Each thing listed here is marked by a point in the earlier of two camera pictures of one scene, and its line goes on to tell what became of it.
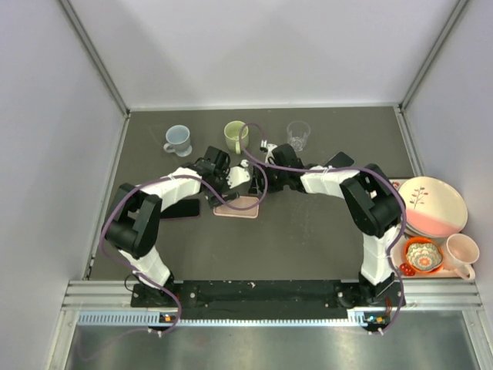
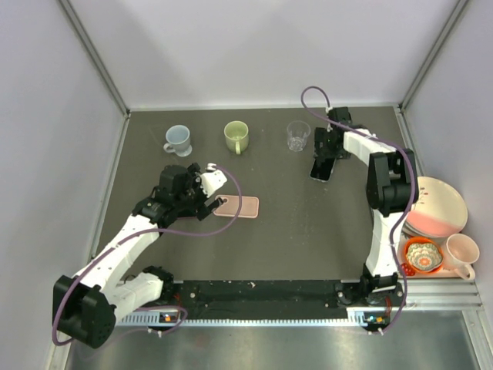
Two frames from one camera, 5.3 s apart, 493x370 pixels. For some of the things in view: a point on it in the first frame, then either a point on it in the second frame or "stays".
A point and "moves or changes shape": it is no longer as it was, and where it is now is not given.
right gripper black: (258, 186) → (320, 136)
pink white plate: (433, 208) stays
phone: (240, 202) stays
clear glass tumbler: (297, 132) stays
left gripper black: (232, 195) → (202, 210)
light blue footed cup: (179, 140) stays
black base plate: (267, 296) stays
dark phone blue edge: (340, 159) moves or changes shape
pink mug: (460, 252) stays
